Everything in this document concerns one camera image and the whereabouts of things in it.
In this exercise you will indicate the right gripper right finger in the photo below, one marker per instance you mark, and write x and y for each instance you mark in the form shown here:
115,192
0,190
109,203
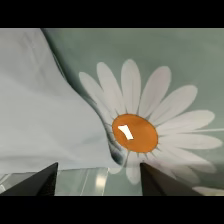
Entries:
160,185

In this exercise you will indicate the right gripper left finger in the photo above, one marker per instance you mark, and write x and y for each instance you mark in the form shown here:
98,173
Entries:
40,183

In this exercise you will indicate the pale blue garment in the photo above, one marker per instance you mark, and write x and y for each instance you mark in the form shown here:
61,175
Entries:
36,110

